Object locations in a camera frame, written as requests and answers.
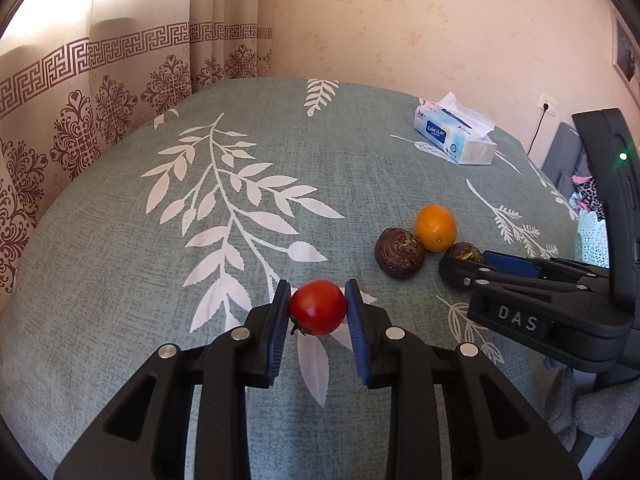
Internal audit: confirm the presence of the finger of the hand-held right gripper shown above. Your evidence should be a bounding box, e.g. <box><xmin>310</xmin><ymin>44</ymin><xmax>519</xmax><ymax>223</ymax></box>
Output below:
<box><xmin>484</xmin><ymin>251</ymin><xmax>608</xmax><ymax>283</ymax></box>
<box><xmin>439</xmin><ymin>257</ymin><xmax>608</xmax><ymax>307</ymax></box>

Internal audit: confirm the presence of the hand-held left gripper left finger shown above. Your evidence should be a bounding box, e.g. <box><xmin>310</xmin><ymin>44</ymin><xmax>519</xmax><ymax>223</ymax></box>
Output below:
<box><xmin>53</xmin><ymin>280</ymin><xmax>292</xmax><ymax>480</ymax></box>

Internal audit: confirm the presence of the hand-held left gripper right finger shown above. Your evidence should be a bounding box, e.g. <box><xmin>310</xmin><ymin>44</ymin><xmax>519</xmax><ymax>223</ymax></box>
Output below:
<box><xmin>344</xmin><ymin>279</ymin><xmax>583</xmax><ymax>480</ymax></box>

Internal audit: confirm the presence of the dark brown water chestnut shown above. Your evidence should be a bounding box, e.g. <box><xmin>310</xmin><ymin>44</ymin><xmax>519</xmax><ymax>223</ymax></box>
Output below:
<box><xmin>375</xmin><ymin>227</ymin><xmax>426</xmax><ymax>279</ymax></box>
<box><xmin>445</xmin><ymin>242</ymin><xmax>487</xmax><ymax>266</ymax></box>

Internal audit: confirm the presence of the red tomato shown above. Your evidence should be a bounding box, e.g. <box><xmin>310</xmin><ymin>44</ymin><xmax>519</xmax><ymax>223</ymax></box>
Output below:
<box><xmin>289</xmin><ymin>280</ymin><xmax>348</xmax><ymax>337</ymax></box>

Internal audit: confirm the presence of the light blue plastic basket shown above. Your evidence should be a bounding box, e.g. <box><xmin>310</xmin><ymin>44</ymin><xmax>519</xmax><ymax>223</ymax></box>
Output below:
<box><xmin>574</xmin><ymin>210</ymin><xmax>612</xmax><ymax>268</ymax></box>

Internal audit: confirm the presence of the person's right forearm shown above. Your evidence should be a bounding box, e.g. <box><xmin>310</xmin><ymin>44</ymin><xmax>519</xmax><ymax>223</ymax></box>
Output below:
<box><xmin>544</xmin><ymin>360</ymin><xmax>632</xmax><ymax>438</ymax></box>

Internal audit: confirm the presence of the small yellow-orange citrus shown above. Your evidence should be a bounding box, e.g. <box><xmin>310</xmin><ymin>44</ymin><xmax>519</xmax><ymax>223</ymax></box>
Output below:
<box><xmin>414</xmin><ymin>204</ymin><xmax>458</xmax><ymax>253</ymax></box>

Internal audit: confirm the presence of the black and white patterned cloth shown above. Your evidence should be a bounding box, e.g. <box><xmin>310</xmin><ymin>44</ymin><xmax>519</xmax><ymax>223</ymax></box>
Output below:
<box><xmin>574</xmin><ymin>174</ymin><xmax>607</xmax><ymax>222</ymax></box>

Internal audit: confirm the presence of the grey sofa cushion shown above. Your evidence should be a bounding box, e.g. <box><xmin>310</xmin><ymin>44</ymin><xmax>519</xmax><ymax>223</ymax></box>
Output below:
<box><xmin>542</xmin><ymin>121</ymin><xmax>593</xmax><ymax>186</ymax></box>

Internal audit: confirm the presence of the white and blue tissue box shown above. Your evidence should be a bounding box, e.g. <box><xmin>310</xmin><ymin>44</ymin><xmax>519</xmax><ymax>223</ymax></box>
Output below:
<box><xmin>413</xmin><ymin>91</ymin><xmax>498</xmax><ymax>166</ymax></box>

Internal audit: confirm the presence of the teal leaf-print tablecloth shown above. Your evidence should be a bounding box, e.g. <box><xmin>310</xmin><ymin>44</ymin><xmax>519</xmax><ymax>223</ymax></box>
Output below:
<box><xmin>0</xmin><ymin>76</ymin><xmax>616</xmax><ymax>480</ymax></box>

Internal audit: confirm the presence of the beige patterned curtain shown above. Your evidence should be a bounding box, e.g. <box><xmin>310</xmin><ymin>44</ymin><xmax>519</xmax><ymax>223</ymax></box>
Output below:
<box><xmin>0</xmin><ymin>0</ymin><xmax>276</xmax><ymax>296</ymax></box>

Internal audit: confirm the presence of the black power cable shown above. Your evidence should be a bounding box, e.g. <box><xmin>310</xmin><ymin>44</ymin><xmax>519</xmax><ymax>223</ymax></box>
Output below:
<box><xmin>527</xmin><ymin>107</ymin><xmax>548</xmax><ymax>153</ymax></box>

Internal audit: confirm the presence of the framed wall picture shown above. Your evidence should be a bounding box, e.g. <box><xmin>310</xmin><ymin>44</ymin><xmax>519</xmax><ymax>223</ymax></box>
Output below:
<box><xmin>611</xmin><ymin>7</ymin><xmax>640</xmax><ymax>83</ymax></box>

